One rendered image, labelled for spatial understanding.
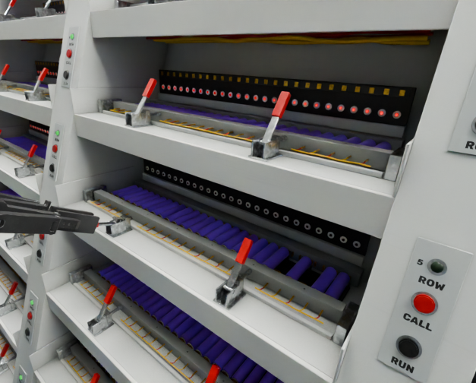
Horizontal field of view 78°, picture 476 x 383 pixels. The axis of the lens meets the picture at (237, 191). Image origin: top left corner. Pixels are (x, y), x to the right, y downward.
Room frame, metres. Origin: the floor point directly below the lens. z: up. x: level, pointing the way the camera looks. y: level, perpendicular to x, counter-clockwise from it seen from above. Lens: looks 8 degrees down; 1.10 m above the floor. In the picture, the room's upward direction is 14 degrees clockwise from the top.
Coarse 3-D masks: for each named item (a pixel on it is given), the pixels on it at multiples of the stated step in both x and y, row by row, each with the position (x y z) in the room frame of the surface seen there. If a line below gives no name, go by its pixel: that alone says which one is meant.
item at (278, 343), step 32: (64, 192) 0.61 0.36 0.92; (192, 192) 0.63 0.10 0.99; (128, 256) 0.47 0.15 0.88; (160, 256) 0.46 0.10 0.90; (192, 256) 0.47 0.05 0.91; (352, 256) 0.44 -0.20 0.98; (160, 288) 0.43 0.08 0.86; (192, 288) 0.39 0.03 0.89; (352, 288) 0.42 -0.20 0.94; (224, 320) 0.35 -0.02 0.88; (256, 320) 0.35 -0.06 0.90; (288, 320) 0.35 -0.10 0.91; (320, 320) 0.36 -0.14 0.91; (352, 320) 0.33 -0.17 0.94; (256, 352) 0.33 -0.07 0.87; (288, 352) 0.31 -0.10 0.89; (320, 352) 0.31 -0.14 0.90
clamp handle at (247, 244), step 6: (246, 240) 0.39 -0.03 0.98; (252, 240) 0.39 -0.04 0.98; (246, 246) 0.39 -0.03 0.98; (240, 252) 0.39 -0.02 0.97; (246, 252) 0.38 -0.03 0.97; (240, 258) 0.38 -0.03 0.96; (246, 258) 0.39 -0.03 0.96; (240, 264) 0.38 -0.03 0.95; (234, 270) 0.38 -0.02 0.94; (240, 270) 0.38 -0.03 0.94; (234, 276) 0.38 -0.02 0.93; (228, 282) 0.38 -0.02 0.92; (234, 282) 0.37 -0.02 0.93
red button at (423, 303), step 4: (416, 296) 0.25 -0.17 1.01; (420, 296) 0.24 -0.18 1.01; (424, 296) 0.24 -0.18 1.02; (428, 296) 0.24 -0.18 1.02; (416, 300) 0.25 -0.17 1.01; (420, 300) 0.24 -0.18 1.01; (424, 300) 0.24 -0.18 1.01; (428, 300) 0.24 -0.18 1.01; (432, 300) 0.24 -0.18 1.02; (416, 304) 0.25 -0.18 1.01; (420, 304) 0.24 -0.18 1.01; (424, 304) 0.24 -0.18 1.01; (428, 304) 0.24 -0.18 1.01; (432, 304) 0.24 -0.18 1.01; (416, 308) 0.25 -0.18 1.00; (420, 308) 0.24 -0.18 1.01; (424, 308) 0.24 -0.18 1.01; (428, 308) 0.24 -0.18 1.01; (432, 308) 0.24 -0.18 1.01; (424, 312) 0.24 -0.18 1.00; (428, 312) 0.24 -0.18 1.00
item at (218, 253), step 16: (96, 192) 0.63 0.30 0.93; (112, 208) 0.59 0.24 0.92; (128, 208) 0.57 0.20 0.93; (144, 224) 0.54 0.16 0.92; (160, 224) 0.52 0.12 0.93; (176, 240) 0.50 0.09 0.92; (192, 240) 0.48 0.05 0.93; (208, 240) 0.48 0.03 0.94; (208, 256) 0.46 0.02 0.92; (224, 256) 0.44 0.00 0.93; (224, 272) 0.42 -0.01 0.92; (240, 272) 0.43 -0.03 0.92; (256, 272) 0.41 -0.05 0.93; (272, 272) 0.41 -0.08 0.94; (256, 288) 0.39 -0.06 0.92; (272, 288) 0.40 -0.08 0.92; (288, 288) 0.38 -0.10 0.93; (304, 288) 0.38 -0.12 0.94; (304, 304) 0.37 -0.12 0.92; (320, 304) 0.36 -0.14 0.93; (336, 304) 0.35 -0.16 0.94; (336, 320) 0.35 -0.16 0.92
